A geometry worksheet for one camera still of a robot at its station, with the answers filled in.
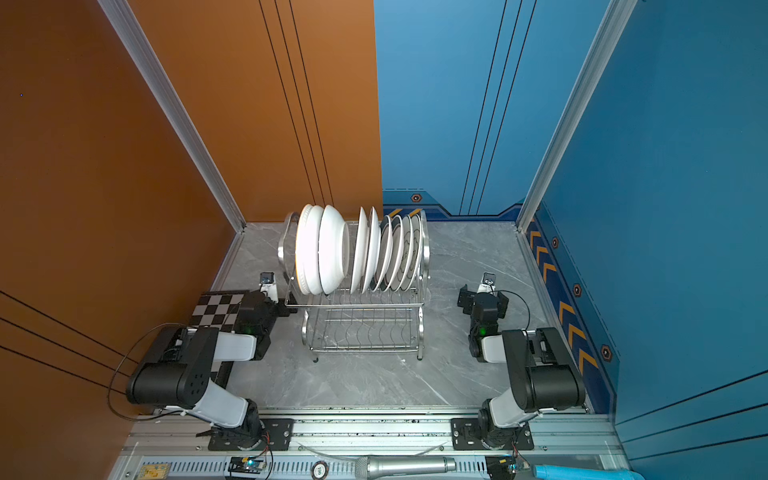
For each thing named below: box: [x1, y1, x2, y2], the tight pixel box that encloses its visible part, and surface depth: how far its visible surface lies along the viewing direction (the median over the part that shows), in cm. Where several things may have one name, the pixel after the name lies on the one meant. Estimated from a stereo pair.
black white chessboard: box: [191, 290, 250, 332], surface depth 96 cm
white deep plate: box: [318, 205, 350, 295], surface depth 60 cm
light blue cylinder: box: [533, 464, 645, 480], surface depth 68 cm
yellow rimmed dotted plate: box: [295, 203, 319, 296], surface depth 59 cm
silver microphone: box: [355, 456, 457, 480], surface depth 69 cm
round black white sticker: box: [312, 460, 329, 480], surface depth 71 cm
